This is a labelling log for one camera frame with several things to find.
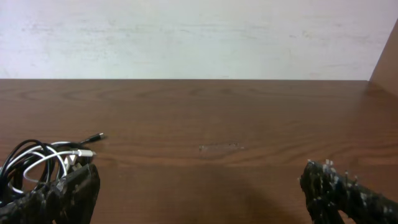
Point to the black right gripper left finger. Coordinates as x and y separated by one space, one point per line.
71 199

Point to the brown wooden side panel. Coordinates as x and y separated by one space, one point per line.
386 69

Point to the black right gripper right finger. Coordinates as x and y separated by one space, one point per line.
327 194

